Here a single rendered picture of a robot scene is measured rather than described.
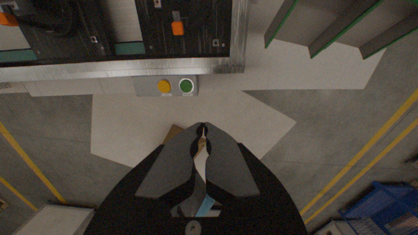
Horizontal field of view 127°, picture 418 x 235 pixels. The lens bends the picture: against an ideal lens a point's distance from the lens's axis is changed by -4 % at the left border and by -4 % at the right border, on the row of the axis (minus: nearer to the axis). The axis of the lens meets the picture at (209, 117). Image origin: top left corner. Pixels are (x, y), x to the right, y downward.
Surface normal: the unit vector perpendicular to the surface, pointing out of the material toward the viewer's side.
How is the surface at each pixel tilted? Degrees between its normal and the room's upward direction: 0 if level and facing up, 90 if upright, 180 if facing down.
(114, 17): 0
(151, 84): 0
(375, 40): 90
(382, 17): 45
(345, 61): 0
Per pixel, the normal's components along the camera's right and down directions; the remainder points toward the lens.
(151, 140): 0.00, 0.46
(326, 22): -0.11, 0.95
